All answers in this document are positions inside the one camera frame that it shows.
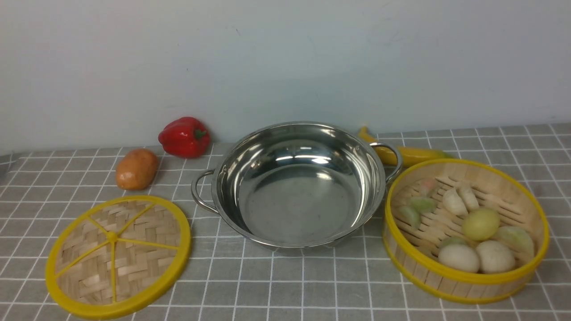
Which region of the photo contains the green dumpling upper left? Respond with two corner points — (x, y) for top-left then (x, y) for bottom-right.
(408, 196), (437, 214)

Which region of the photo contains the pink dumpling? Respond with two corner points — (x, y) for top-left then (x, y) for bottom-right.
(418, 177), (440, 198)

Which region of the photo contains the white dumpling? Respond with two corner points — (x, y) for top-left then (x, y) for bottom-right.
(457, 183), (480, 213)
(442, 188), (468, 217)

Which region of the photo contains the yellow banana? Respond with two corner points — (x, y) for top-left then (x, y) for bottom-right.
(358, 127), (452, 167)

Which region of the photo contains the green dumpling under buns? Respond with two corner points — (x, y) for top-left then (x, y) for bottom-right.
(439, 236), (469, 250)

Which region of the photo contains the yellow-green round bun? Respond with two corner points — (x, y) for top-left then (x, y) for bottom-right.
(462, 207), (501, 242)

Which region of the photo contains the red bell pepper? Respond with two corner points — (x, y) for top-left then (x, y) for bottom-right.
(158, 116), (211, 159)

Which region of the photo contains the white round bun left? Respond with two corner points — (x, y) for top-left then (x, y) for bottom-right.
(438, 244), (480, 273)

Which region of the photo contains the white round bun right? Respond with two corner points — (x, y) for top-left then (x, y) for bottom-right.
(476, 240), (516, 274)

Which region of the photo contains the white dumpling right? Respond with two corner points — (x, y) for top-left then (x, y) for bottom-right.
(457, 183), (480, 213)

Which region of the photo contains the white dumpling left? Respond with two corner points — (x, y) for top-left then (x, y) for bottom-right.
(442, 188), (468, 217)

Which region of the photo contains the brown potato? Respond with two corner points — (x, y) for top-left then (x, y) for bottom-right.
(116, 148), (159, 190)

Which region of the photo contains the green dumpling right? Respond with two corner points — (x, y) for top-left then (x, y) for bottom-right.
(494, 226), (535, 258)

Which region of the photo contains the stainless steel pot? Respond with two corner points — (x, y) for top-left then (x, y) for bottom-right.
(191, 121), (404, 251)

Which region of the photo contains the white round bun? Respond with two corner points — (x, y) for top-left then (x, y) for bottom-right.
(438, 244), (480, 273)
(476, 240), (516, 274)

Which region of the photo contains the yellow woven bamboo lid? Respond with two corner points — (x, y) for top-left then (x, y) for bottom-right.
(45, 195), (191, 320)

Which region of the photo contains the yellow bamboo steamer basket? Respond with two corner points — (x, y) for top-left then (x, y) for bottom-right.
(383, 159), (549, 304)

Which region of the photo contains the green dumpling far left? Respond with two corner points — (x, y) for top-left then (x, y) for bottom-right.
(398, 206), (422, 230)

